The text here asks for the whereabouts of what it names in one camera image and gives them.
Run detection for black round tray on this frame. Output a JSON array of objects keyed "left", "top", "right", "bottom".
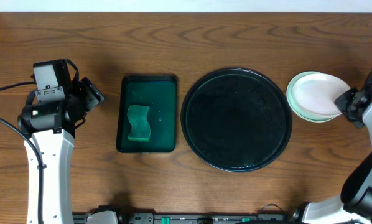
[{"left": 180, "top": 68, "right": 292, "bottom": 172}]

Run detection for white plate with green stain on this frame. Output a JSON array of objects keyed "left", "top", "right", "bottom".
[{"left": 291, "top": 73, "right": 350, "bottom": 119}]

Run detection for black rectangular tray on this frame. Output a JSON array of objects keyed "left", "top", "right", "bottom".
[{"left": 116, "top": 75, "right": 177, "bottom": 153}]

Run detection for mint plate front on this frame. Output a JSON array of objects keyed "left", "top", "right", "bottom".
[{"left": 286, "top": 71, "right": 335, "bottom": 123}]

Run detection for green sponge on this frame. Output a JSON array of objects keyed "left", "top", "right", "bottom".
[{"left": 127, "top": 105, "right": 151, "bottom": 142}]

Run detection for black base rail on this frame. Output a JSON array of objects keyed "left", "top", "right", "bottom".
[{"left": 73, "top": 204, "right": 301, "bottom": 224}]

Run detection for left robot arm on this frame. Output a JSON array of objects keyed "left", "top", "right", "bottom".
[{"left": 18, "top": 77, "right": 105, "bottom": 223}]

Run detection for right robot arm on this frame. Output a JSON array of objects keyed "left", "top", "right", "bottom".
[{"left": 291, "top": 85, "right": 372, "bottom": 223}]

